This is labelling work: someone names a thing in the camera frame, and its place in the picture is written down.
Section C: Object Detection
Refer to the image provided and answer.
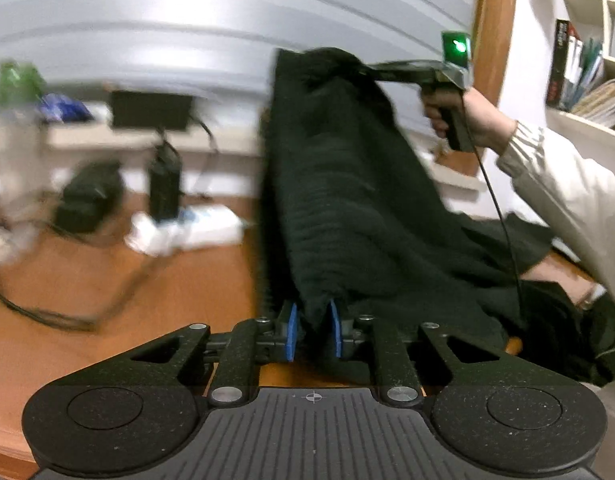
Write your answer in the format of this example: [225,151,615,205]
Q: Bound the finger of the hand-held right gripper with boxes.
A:
[359,58,441,84]

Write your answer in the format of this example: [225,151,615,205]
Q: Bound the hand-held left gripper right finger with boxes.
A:
[328,298,507,408]

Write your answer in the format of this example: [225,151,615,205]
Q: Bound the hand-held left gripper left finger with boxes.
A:
[130,300,300,407]

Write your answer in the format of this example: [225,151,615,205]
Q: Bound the black pants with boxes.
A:
[258,46,554,387]

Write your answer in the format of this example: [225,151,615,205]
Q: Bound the person's right forearm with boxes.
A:
[496,120,615,293]

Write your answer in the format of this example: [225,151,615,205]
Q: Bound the person's right hand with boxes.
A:
[422,91,517,154]

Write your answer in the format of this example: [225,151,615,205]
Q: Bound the row of books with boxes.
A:
[546,18,615,134]

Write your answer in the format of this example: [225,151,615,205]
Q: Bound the white power strip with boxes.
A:
[124,203,246,257]

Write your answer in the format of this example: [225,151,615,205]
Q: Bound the white bookshelf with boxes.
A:
[525,0,615,137]

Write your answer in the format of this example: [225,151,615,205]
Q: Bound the black power adapter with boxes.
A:
[146,140,185,221]

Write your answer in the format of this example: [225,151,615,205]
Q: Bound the grey window blind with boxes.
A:
[0,0,481,127]

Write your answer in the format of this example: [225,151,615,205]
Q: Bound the black pouch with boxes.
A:
[54,159,125,235]

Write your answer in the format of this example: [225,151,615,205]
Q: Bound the black box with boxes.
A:
[110,90,194,132]

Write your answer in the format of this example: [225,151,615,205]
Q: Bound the beige window sill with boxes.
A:
[0,122,484,194]

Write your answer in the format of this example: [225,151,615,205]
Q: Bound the blue packet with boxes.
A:
[39,93,94,122]

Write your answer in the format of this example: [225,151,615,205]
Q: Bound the green object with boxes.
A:
[0,59,44,107]

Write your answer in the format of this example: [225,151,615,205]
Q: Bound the wooden window frame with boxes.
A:
[469,0,519,179]

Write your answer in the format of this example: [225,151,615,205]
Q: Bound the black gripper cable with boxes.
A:
[474,147,531,327]

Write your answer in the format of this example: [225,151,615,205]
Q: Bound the thick black cable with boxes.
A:
[0,220,158,334]

